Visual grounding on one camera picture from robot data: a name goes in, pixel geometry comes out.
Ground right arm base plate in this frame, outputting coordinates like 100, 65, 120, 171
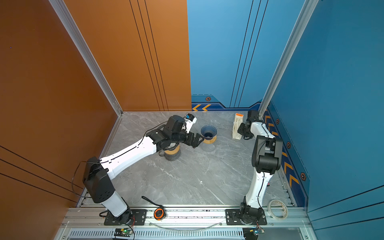
225, 208, 267, 226

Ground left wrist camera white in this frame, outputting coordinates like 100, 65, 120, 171
184, 113, 197, 134

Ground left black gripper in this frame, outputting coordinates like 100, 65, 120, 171
170, 129, 206, 147

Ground green circuit board left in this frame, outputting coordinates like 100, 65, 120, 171
114, 228, 135, 240

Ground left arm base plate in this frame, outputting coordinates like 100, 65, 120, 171
99, 209, 147, 227

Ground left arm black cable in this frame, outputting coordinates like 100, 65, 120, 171
71, 160, 103, 199

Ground aluminium rail front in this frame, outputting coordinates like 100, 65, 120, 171
60, 206, 312, 229

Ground clear tape roll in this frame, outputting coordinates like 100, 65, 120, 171
267, 199, 289, 221

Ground clear glass server wooden handle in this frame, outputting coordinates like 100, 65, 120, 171
203, 143, 216, 153

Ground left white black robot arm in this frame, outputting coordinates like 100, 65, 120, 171
83, 114, 204, 225

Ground orange black tape measure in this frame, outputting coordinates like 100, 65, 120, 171
141, 196, 167, 221

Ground grey glass carafe mug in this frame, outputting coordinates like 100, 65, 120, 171
159, 151, 181, 162

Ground circuit board right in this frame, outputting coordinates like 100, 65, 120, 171
243, 228, 265, 240

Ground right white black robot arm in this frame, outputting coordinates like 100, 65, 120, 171
238, 110, 283, 225

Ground blue ribbed dripper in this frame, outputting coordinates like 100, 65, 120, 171
201, 125, 217, 138

